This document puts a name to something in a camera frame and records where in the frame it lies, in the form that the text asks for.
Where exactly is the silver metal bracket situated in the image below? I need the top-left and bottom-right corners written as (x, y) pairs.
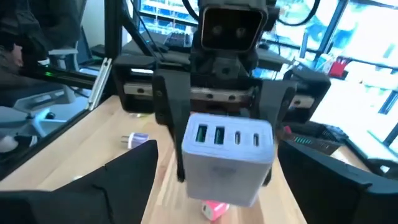
top-left (88, 57), bottom-right (113, 112)

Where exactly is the pink USB wall charger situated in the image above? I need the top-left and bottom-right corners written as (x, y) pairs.
top-left (201, 200), bottom-right (230, 222)

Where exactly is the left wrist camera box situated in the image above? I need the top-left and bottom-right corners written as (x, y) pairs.
top-left (198, 0), bottom-right (269, 53)

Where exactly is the purple USB wall charger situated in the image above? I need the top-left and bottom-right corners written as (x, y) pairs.
top-left (120, 131), bottom-right (150, 149)

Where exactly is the grey office chair base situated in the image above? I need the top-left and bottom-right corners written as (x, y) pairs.
top-left (0, 81), bottom-right (78, 139)

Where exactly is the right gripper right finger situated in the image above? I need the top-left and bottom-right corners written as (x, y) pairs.
top-left (277, 139), bottom-right (398, 224)

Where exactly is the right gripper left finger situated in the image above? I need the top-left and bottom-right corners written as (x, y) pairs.
top-left (0, 139), bottom-right (159, 224)

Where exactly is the black keyboard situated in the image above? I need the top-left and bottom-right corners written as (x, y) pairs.
top-left (163, 30), bottom-right (195, 48)

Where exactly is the person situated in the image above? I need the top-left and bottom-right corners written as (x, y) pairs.
top-left (0, 0), bottom-right (86, 78)

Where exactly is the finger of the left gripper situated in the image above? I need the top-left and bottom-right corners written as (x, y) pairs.
top-left (151, 68), bottom-right (192, 183)
top-left (257, 80), bottom-right (297, 188)

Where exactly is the grey multi-port USB charger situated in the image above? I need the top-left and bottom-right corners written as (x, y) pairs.
top-left (181, 112), bottom-right (275, 208)

